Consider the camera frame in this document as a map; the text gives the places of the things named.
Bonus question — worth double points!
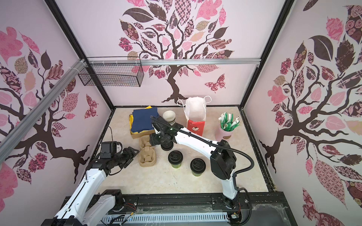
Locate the black cup lid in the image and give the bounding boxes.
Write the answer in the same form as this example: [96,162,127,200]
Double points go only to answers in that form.
[190,158,206,170]
[168,150,183,162]

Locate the green paper coffee cup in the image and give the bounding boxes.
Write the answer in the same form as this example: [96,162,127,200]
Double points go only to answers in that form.
[169,161,182,169]

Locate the red white paper bag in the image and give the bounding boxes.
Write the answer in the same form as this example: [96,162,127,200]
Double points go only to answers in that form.
[176,96,212,136]

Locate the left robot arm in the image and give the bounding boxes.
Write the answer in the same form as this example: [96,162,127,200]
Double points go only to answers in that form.
[42,141,140,226]

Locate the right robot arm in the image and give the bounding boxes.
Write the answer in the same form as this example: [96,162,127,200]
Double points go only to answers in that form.
[150,116,255,209]

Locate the stack of black lids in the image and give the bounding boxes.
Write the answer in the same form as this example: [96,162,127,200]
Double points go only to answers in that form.
[161,142,173,151]

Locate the stack of paper cups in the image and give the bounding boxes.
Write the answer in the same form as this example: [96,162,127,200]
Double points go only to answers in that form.
[163,110,176,125]

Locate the blue napkin stack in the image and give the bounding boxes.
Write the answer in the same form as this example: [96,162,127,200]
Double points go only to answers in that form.
[130,106,159,133]

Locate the pulp cup carrier tray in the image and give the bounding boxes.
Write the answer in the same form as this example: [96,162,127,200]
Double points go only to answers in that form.
[138,136,156,168]

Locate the green white straw packets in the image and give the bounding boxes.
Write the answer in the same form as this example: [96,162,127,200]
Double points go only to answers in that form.
[218,112,240,132]

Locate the white cable duct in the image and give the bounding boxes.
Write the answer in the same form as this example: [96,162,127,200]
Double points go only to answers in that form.
[98,212,230,226]

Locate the black wire basket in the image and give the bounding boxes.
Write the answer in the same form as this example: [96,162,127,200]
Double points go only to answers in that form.
[78,56,145,87]

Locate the aluminium frame bar back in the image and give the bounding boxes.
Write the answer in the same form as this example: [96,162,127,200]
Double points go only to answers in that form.
[88,58,261,66]

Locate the aluminium frame bar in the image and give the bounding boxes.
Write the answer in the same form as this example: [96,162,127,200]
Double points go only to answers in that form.
[88,58,261,66]
[0,59,87,164]

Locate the aluminium frame bar left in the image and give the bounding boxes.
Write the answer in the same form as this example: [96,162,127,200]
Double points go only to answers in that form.
[0,59,87,164]

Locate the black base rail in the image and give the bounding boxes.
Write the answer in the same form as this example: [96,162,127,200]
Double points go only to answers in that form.
[89,192,297,226]

